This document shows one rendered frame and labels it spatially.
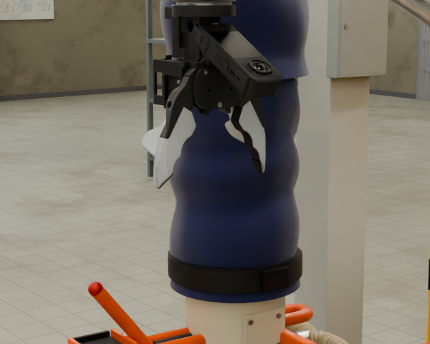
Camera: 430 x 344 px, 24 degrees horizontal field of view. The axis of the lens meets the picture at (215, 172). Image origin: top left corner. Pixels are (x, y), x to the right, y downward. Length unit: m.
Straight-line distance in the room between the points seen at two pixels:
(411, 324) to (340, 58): 2.61
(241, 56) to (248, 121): 0.11
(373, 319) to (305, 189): 2.31
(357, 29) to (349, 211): 0.57
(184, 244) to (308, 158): 1.56
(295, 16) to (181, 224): 0.38
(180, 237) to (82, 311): 3.90
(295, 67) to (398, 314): 3.99
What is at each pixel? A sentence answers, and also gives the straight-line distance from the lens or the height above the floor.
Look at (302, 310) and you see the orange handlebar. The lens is 1.77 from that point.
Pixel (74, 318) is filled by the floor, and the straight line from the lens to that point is 5.38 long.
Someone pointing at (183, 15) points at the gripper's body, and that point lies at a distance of 1.10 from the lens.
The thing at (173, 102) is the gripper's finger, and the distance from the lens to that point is 1.08.
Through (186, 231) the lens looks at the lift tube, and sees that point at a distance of 1.59.
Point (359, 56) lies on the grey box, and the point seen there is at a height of 1.53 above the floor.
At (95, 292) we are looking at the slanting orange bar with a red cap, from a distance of 1.54.
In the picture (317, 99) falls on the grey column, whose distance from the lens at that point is 3.06.
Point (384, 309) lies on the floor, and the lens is 5.55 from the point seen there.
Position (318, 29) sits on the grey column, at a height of 1.61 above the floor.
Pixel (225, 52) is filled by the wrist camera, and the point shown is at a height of 1.67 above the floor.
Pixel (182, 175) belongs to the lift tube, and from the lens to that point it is 1.57.
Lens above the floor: 1.74
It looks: 11 degrees down
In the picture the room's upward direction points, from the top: straight up
